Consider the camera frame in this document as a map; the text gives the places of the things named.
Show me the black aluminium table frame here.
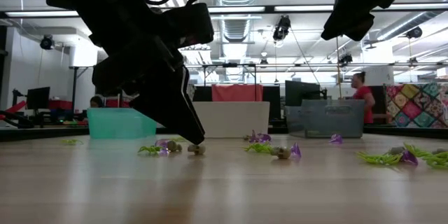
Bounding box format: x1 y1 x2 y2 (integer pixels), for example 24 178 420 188
0 125 448 143

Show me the red machine part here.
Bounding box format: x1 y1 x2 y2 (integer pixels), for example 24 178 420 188
0 100 28 120

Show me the red cloth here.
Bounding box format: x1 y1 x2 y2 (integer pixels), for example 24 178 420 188
211 84 264 103

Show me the grey translucent plastic bin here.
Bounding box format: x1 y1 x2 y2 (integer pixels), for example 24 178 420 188
284 99 366 139

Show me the person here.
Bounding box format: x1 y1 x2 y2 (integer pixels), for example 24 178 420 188
89 94 106 109
350 71 377 125

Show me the white column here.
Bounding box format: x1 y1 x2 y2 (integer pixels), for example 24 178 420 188
361 65 396 87

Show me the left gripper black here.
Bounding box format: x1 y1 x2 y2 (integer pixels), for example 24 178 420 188
91 33 207 147

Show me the black computer monitor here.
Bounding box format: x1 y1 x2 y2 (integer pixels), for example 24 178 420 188
25 86 52 111
284 80 322 108

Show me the green translucent plastic bin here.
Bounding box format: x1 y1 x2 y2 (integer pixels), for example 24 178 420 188
86 107 158 140

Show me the red and blue bag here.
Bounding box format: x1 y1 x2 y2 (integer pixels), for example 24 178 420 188
48 99 80 112

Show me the black partition panel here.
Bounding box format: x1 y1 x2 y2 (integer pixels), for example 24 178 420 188
370 85 386 116

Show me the black metal rack frame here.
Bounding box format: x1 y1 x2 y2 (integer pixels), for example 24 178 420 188
71 62 448 113

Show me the colourful patchwork quilt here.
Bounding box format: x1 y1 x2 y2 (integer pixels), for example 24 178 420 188
384 83 448 130

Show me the black hanging spotlight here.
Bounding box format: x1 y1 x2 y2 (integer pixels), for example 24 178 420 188
337 52 354 67
405 25 424 41
38 34 56 51
272 14 293 42

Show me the black beam with light strips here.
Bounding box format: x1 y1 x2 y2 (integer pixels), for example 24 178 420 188
0 2 448 19

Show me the white plastic bin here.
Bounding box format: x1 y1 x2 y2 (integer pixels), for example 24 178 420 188
191 101 271 139

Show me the silver ventilation duct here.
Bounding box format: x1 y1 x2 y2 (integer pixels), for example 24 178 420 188
212 0 263 43

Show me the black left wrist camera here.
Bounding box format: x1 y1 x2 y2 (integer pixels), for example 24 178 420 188
159 2 215 50

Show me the thin vertical pole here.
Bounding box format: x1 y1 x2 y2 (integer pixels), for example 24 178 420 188
332 38 342 99

